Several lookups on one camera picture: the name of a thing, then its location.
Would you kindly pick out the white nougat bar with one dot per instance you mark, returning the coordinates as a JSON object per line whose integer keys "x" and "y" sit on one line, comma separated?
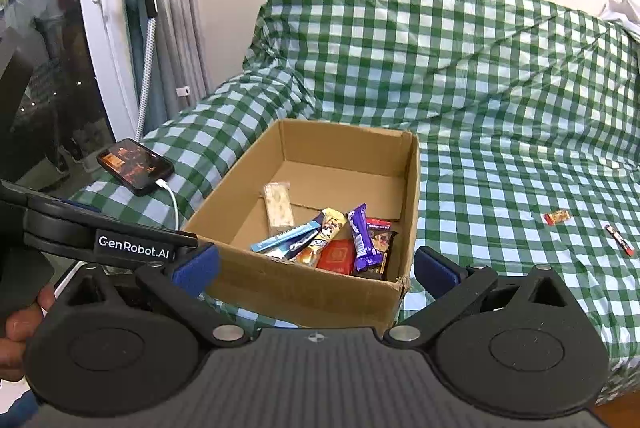
{"x": 277, "y": 205}

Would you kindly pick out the green white checkered cloth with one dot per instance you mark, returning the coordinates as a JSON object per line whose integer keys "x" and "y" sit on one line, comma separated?
{"x": 450, "y": 83}

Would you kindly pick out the white door frame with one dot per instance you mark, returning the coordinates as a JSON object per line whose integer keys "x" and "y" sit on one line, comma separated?
{"x": 107, "y": 58}

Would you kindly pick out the dark shoes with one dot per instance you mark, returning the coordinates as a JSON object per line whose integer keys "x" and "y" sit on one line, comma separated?
{"x": 75, "y": 153}

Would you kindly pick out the cardboard box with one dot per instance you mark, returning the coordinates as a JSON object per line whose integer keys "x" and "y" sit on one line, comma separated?
{"x": 300, "y": 298}

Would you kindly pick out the yellow brown snack bar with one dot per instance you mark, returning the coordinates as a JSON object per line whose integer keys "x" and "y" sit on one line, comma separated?
{"x": 327, "y": 228}

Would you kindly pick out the purple snack packet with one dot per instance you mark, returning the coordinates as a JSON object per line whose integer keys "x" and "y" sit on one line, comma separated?
{"x": 361, "y": 233}

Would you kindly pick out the blue cloth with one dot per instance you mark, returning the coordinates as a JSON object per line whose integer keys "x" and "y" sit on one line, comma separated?
{"x": 17, "y": 410}

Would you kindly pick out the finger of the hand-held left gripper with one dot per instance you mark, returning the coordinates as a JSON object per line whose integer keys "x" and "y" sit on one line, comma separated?
{"x": 50, "y": 202}

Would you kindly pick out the person's left hand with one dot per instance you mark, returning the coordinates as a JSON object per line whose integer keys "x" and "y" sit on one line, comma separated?
{"x": 25, "y": 323}

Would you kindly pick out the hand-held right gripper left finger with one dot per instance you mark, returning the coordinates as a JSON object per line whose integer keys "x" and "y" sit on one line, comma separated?
{"x": 195, "y": 270}

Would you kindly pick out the white crumpled cloth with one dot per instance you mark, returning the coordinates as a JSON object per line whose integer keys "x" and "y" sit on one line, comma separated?
{"x": 622, "y": 13}

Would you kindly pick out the thin red white stick packet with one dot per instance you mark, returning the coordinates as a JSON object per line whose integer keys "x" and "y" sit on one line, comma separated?
{"x": 619, "y": 239}

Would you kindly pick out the black smartphone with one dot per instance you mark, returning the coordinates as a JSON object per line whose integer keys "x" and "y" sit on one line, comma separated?
{"x": 135, "y": 166}

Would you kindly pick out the small orange candy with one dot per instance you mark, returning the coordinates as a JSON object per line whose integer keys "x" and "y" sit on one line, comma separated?
{"x": 557, "y": 217}

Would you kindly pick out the red snack packet white print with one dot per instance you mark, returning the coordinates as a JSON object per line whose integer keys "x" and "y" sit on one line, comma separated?
{"x": 379, "y": 224}

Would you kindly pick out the dark brown chocolate packet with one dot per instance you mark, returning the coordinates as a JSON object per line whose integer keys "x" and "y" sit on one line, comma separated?
{"x": 384, "y": 243}

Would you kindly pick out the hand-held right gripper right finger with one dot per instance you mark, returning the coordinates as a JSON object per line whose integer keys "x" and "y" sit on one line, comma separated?
{"x": 435, "y": 273}

